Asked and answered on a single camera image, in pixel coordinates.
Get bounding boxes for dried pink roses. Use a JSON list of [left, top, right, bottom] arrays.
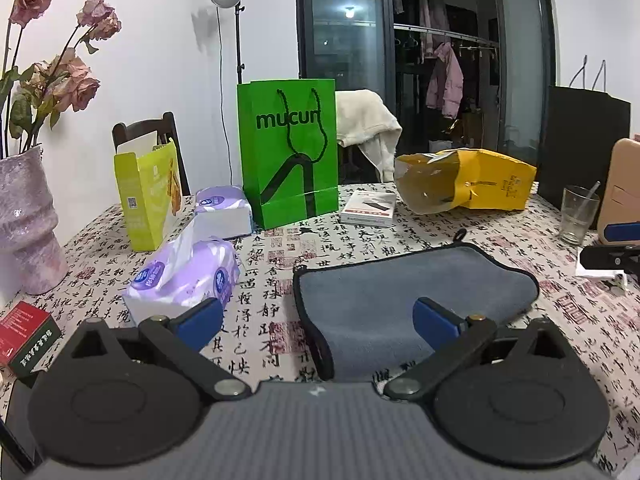
[[0, 0, 122, 160]]

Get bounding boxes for pink glittery vase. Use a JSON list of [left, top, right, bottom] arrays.
[[0, 144, 69, 296]]

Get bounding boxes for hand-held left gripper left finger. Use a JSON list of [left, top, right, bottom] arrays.
[[67, 298, 251, 402]]

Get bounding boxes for calligraphy printed tablecloth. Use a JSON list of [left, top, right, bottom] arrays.
[[0, 180, 640, 480]]

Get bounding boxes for clothes rail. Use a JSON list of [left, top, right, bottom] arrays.
[[393, 22, 501, 52]]

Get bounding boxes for beige box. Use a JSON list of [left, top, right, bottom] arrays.
[[597, 137, 640, 246]]

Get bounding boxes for clear drinking glass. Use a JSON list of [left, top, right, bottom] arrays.
[[558, 186, 601, 247]]

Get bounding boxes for dark wooden chair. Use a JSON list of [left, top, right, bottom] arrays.
[[112, 112, 191, 197]]

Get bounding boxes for black lamp cable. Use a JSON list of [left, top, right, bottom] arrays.
[[216, 7, 235, 186]]

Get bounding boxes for clear straw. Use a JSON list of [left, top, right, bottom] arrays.
[[574, 181, 601, 233]]

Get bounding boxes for black paper bag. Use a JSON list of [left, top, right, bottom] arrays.
[[537, 55, 632, 217]]

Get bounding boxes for red and green small box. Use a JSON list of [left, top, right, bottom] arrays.
[[0, 302, 62, 378]]

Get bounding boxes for pink hanging jacket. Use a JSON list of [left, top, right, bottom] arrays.
[[426, 42, 464, 120]]

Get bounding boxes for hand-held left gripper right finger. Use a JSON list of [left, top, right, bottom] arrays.
[[384, 297, 573, 403]]

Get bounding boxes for small purple tissue pack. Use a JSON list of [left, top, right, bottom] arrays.
[[192, 186, 252, 241]]

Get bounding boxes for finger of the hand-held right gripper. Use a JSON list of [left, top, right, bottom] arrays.
[[580, 222, 640, 273]]

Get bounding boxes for cream garment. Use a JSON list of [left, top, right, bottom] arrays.
[[335, 89, 403, 183]]

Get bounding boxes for green paper bag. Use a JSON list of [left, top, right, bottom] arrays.
[[236, 79, 341, 230]]

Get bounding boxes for yellow paper bag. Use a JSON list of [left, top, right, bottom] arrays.
[[395, 149, 538, 215]]

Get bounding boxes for white and red flat box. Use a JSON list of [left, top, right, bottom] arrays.
[[340, 190, 399, 226]]

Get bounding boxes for white paper sheet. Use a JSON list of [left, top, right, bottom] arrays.
[[575, 259, 633, 292]]

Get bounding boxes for light hanging clothes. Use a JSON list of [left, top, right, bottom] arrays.
[[392, 0, 451, 61]]

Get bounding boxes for grey towel with black trim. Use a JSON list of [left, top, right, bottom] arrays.
[[292, 229, 541, 382]]

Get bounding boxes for black framed glass door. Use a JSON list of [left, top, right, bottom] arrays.
[[295, 0, 558, 173]]

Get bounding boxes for large purple tissue pack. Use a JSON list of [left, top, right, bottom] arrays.
[[122, 219, 241, 327]]

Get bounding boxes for yellow-green open carton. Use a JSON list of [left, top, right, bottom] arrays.
[[114, 130, 182, 252]]

